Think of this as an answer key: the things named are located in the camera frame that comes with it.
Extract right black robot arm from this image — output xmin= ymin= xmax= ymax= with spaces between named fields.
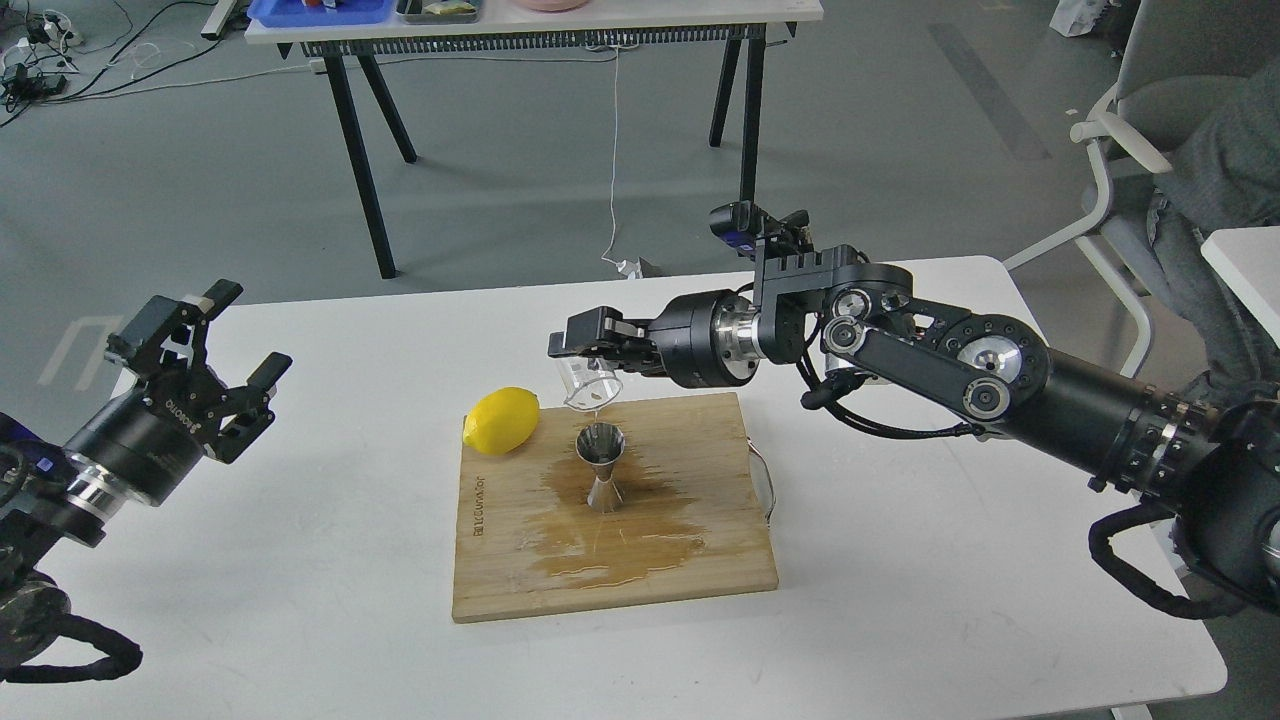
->
xmin=548 ymin=201 xmax=1279 ymax=619

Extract yellow lemon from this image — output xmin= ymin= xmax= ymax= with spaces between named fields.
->
xmin=462 ymin=387 xmax=540 ymax=455

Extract wooden cutting board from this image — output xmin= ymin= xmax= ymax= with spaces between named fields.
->
xmin=452 ymin=393 xmax=780 ymax=623

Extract pink bowl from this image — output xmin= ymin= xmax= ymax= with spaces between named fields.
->
xmin=513 ymin=0 xmax=589 ymax=13

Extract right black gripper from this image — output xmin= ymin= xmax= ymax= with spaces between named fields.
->
xmin=547 ymin=290 xmax=762 ymax=389

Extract white background table black legs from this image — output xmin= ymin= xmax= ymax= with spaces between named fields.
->
xmin=246 ymin=1 xmax=826 ymax=279

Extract grey tray with items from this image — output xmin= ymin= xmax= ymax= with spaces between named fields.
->
xmin=394 ymin=0 xmax=483 ymax=26

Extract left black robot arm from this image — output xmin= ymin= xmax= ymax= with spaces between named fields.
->
xmin=1 ymin=279 xmax=291 ymax=684

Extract small clear glass cup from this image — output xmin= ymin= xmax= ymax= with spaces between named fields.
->
xmin=556 ymin=356 xmax=623 ymax=413

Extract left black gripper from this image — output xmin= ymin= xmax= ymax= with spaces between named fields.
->
xmin=65 ymin=281 xmax=293 ymax=506

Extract white hanging cable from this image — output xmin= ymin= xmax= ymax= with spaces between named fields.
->
xmin=600 ymin=46 xmax=663 ymax=281

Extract person in grey sweater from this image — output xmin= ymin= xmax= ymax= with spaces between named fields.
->
xmin=1146 ymin=58 xmax=1279 ymax=407

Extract blue plastic tray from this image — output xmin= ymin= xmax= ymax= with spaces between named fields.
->
xmin=247 ymin=1 xmax=396 ymax=29

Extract white office chair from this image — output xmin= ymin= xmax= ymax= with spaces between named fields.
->
xmin=1004 ymin=1 xmax=1279 ymax=377

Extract floor cables and power strip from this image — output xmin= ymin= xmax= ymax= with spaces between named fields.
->
xmin=0 ymin=0 xmax=241 ymax=131

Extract steel double jigger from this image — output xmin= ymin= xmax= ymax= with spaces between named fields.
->
xmin=575 ymin=421 xmax=625 ymax=512

